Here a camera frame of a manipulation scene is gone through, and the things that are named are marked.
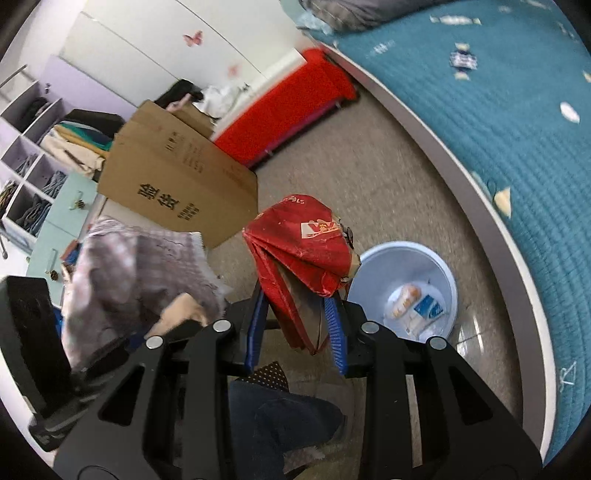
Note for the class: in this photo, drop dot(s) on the folded jeans stack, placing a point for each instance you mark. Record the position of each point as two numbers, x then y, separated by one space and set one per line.
46 189

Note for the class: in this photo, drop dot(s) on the grey quilt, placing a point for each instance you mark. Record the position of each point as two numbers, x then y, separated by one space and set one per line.
369 14

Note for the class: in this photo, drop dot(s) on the cream garment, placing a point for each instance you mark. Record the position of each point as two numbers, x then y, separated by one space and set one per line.
69 152

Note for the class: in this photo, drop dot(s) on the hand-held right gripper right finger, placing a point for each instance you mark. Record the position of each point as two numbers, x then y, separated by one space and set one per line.
334 332

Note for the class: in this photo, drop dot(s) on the brown cardboard box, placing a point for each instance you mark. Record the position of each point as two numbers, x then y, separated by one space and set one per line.
161 184

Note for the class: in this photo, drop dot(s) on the white plastic bag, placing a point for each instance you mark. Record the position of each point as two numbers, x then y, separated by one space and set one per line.
221 99

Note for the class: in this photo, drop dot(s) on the mint drawer cabinet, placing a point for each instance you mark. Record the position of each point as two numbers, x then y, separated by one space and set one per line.
64 217

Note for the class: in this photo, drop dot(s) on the bed frame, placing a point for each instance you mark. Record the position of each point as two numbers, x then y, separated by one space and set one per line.
463 189

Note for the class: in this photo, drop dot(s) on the red bench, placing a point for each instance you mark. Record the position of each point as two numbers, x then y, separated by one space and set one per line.
286 110

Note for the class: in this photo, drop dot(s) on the dark green garment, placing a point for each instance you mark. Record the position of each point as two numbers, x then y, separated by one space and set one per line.
90 134

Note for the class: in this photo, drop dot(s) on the black clothing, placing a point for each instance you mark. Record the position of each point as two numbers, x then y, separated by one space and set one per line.
178 92

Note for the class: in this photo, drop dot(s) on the small pink butterfly sticker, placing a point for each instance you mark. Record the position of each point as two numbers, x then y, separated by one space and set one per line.
233 70

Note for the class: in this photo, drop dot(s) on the large pink butterfly sticker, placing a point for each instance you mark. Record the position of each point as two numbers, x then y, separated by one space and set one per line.
193 38

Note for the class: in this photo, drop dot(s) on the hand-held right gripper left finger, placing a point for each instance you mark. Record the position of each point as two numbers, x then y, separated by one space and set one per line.
256 323

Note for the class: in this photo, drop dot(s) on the blue white flat packet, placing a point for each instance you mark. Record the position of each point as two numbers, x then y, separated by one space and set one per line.
428 308

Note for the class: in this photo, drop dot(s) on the person's jeans leg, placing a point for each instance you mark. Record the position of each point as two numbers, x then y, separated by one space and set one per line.
277 424

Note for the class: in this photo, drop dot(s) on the white orange snack packet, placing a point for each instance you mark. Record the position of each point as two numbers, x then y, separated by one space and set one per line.
404 300

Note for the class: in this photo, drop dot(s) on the pink checked tablecloth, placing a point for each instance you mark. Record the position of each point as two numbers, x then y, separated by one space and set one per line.
129 267

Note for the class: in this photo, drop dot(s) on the red paper bag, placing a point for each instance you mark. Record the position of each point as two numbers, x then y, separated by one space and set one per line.
295 249

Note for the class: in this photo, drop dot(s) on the light blue plastic basin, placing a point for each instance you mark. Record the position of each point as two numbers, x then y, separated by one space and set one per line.
392 263

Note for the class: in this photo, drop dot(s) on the white platform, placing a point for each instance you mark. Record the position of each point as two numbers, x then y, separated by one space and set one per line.
281 64

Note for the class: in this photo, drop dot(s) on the dark dotted cloth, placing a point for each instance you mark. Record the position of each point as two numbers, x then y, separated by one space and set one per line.
268 374

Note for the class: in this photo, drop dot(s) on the lavender wardrobe shelf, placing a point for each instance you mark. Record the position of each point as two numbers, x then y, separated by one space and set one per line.
14 152

